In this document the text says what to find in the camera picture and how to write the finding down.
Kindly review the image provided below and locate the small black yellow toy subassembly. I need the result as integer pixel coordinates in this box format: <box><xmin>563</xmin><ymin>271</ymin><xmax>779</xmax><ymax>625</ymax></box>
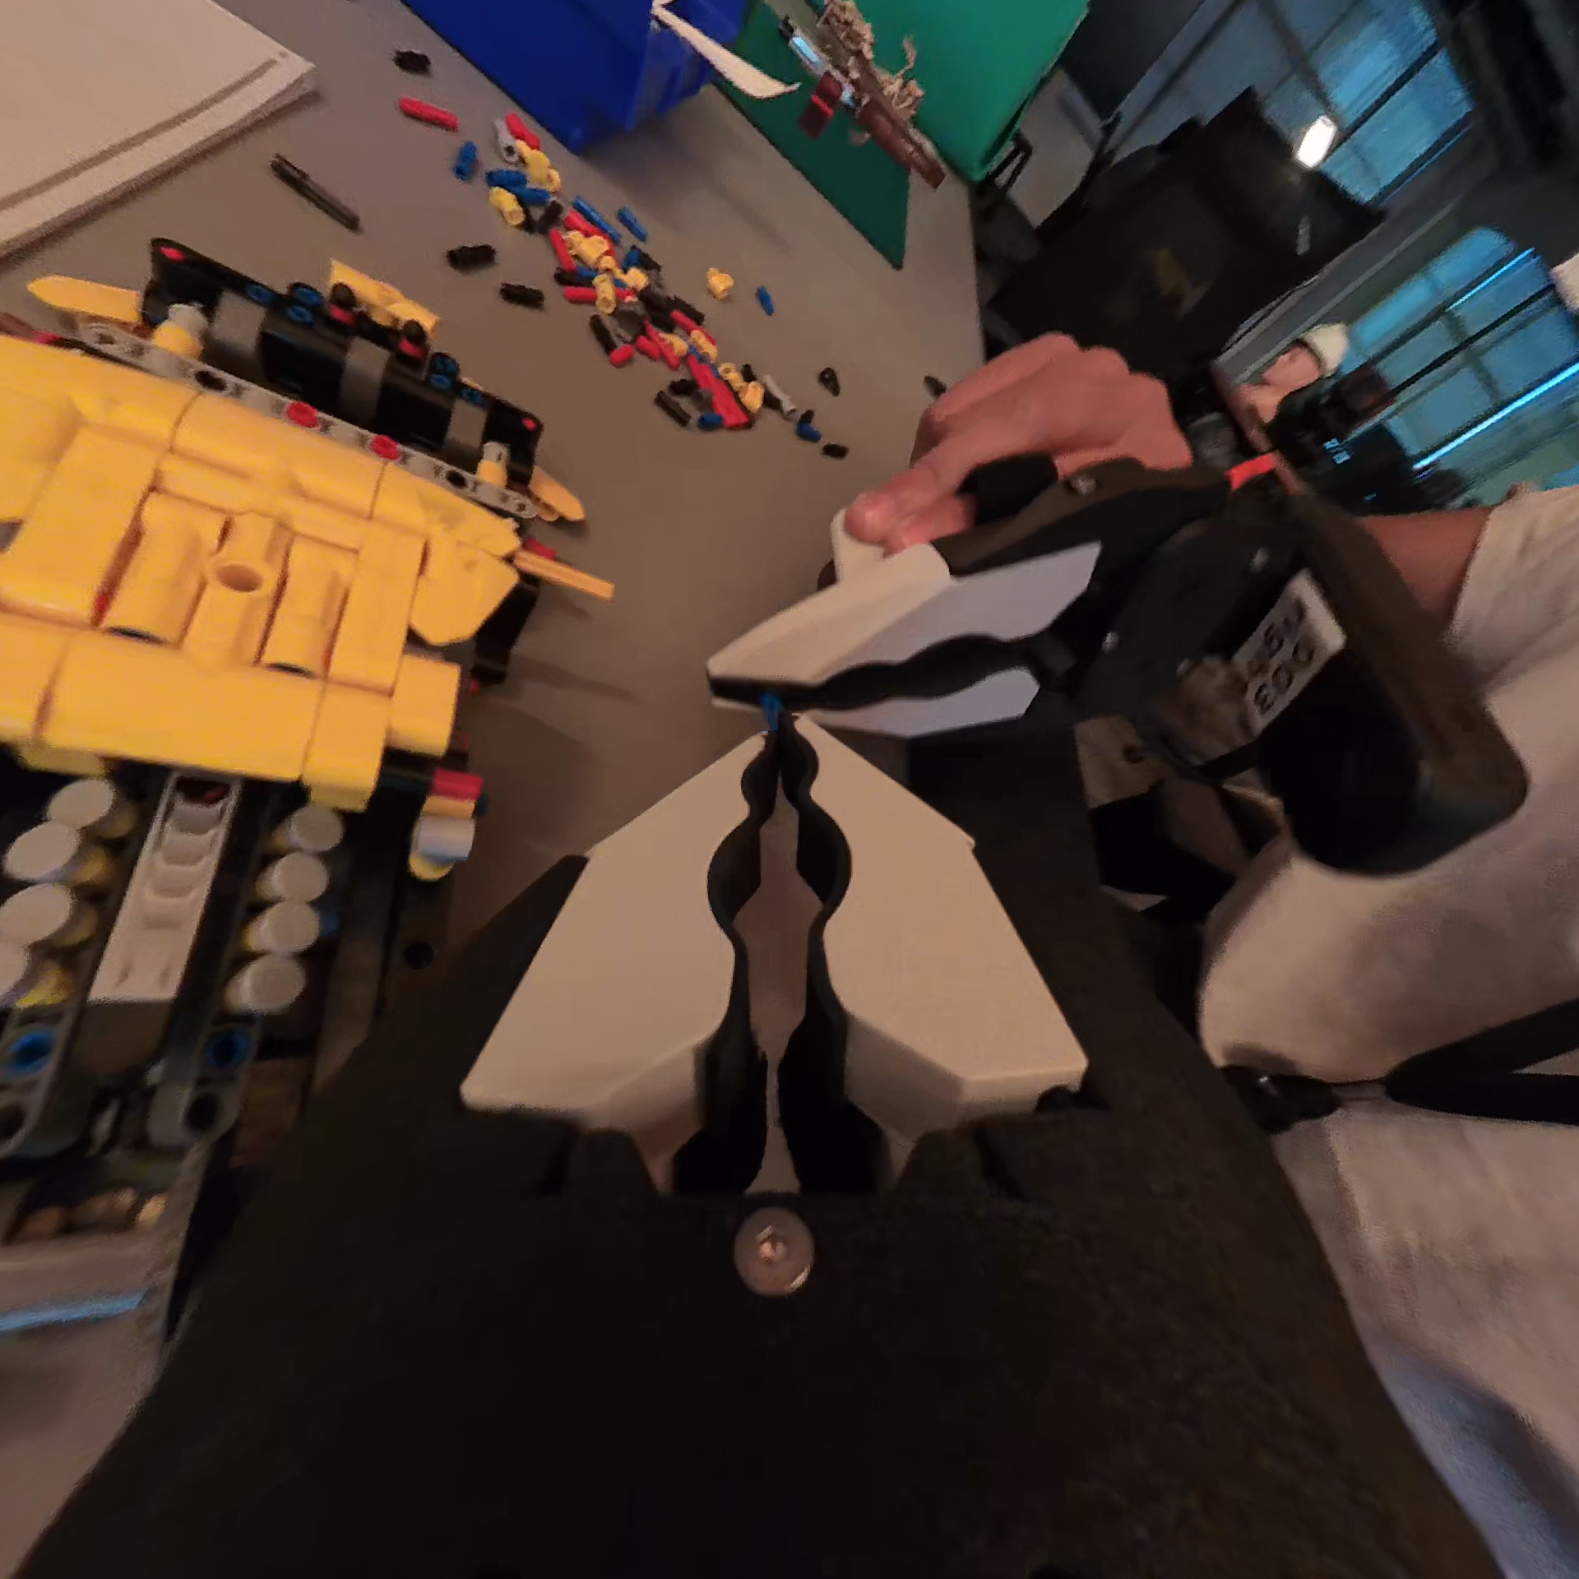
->
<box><xmin>27</xmin><ymin>237</ymin><xmax>591</xmax><ymax>527</ymax></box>

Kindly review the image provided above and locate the blue plastic bin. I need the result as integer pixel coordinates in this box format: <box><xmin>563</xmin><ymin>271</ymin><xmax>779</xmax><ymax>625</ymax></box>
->
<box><xmin>401</xmin><ymin>0</ymin><xmax>754</xmax><ymax>158</ymax></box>

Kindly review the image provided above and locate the partly built yellow toy car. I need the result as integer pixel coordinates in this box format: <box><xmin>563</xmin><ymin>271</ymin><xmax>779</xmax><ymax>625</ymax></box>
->
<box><xmin>0</xmin><ymin>333</ymin><xmax>619</xmax><ymax>1249</ymax></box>

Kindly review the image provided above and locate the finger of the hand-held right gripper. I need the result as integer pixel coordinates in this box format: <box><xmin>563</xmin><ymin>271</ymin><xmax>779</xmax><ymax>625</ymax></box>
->
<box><xmin>799</xmin><ymin>670</ymin><xmax>1048</xmax><ymax>745</ymax></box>
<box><xmin>707</xmin><ymin>540</ymin><xmax>1102</xmax><ymax>705</ymax></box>

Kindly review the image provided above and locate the open instruction booklet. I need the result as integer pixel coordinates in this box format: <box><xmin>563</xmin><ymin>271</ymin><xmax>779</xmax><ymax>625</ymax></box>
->
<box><xmin>0</xmin><ymin>0</ymin><xmax>320</xmax><ymax>264</ymax></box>

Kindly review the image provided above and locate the green bin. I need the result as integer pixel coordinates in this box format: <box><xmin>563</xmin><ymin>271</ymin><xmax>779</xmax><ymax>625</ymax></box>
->
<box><xmin>722</xmin><ymin>0</ymin><xmax>1093</xmax><ymax>269</ymax></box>

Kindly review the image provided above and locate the brown tagged stick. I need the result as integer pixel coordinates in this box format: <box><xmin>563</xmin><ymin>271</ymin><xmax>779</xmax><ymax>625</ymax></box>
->
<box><xmin>790</xmin><ymin>0</ymin><xmax>955</xmax><ymax>190</ymax></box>

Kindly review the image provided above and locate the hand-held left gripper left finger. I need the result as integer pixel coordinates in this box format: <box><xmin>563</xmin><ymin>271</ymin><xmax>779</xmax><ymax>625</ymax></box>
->
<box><xmin>461</xmin><ymin>732</ymin><xmax>782</xmax><ymax>1188</ymax></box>

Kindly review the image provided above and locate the scatter of small colourful toy pieces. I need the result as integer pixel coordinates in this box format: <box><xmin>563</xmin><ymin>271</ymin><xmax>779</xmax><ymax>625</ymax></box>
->
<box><xmin>395</xmin><ymin>49</ymin><xmax>955</xmax><ymax>469</ymax></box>

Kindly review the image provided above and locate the person's right hand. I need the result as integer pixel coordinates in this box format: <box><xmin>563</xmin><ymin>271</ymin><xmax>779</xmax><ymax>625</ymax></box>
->
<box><xmin>848</xmin><ymin>333</ymin><xmax>1198</xmax><ymax>553</ymax></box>

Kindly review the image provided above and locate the black office chair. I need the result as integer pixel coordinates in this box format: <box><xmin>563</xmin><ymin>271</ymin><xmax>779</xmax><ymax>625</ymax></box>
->
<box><xmin>987</xmin><ymin>87</ymin><xmax>1386</xmax><ymax>375</ymax></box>

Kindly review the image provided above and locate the mannequin with white hard hat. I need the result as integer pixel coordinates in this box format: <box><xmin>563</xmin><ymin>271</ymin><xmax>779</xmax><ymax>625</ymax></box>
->
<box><xmin>1239</xmin><ymin>324</ymin><xmax>1361</xmax><ymax>427</ymax></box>

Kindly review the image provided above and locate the thin dark toy pin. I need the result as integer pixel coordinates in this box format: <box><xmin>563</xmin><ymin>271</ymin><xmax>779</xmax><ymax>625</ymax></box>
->
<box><xmin>267</xmin><ymin>153</ymin><xmax>363</xmax><ymax>235</ymax></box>

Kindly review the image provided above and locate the crumpled white paper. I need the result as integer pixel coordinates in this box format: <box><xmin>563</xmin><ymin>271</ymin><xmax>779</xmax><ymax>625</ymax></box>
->
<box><xmin>651</xmin><ymin>0</ymin><xmax>807</xmax><ymax>104</ymax></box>

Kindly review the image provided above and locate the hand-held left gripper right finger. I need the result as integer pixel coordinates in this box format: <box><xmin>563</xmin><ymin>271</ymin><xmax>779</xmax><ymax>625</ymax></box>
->
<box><xmin>788</xmin><ymin>717</ymin><xmax>1093</xmax><ymax>1170</ymax></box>

